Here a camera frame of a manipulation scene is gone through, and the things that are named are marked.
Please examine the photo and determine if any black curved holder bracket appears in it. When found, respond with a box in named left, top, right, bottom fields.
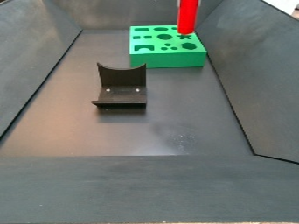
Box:
left=91, top=64, right=147, bottom=107

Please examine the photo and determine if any green shape sorting board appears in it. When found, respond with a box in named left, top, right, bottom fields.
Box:
left=130, top=25, right=207, bottom=68

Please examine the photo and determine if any red hexagon peg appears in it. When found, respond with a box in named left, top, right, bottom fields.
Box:
left=178, top=0, right=201, bottom=35

